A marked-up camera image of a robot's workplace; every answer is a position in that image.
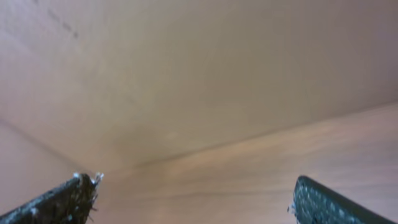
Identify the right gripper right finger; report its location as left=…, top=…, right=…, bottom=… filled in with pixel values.
left=287, top=175, right=395, bottom=224

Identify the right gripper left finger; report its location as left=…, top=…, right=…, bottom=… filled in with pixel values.
left=1, top=173, right=104, bottom=224

